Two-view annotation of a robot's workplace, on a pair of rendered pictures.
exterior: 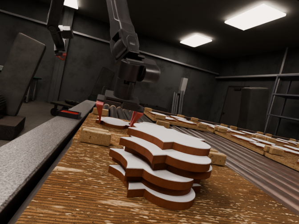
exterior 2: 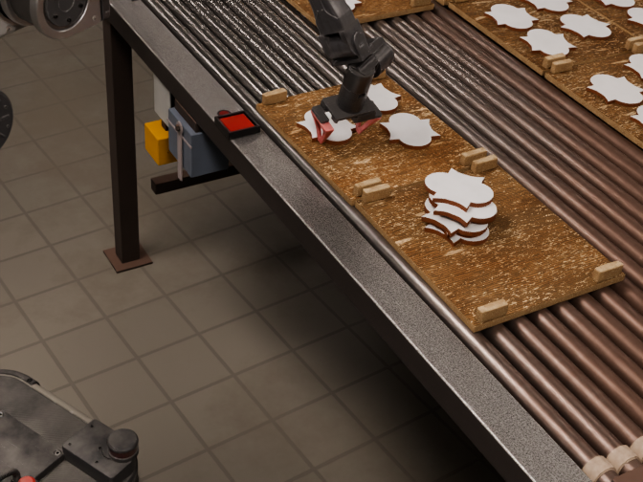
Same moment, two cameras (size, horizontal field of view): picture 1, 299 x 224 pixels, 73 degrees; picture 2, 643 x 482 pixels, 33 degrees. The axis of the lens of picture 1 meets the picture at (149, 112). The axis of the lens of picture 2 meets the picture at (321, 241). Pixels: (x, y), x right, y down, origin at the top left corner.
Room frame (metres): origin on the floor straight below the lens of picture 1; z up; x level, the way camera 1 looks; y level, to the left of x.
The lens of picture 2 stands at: (-1.22, 0.82, 2.18)
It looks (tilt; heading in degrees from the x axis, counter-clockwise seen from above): 37 degrees down; 339
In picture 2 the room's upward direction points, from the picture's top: 5 degrees clockwise
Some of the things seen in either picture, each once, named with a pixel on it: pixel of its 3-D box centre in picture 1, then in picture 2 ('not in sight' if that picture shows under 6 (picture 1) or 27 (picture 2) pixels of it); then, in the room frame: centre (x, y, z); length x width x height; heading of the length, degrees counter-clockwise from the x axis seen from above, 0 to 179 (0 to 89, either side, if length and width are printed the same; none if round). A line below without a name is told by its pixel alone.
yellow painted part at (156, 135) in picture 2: not in sight; (165, 115); (1.12, 0.38, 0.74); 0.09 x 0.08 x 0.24; 12
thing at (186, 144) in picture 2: not in sight; (195, 141); (0.95, 0.34, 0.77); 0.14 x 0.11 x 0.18; 12
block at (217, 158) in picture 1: (213, 158); (484, 164); (0.46, -0.17, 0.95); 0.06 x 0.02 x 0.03; 101
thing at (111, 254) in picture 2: not in sight; (121, 144); (1.49, 0.44, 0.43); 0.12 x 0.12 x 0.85; 12
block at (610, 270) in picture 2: not in sight; (608, 271); (0.08, -0.25, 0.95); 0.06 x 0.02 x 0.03; 101
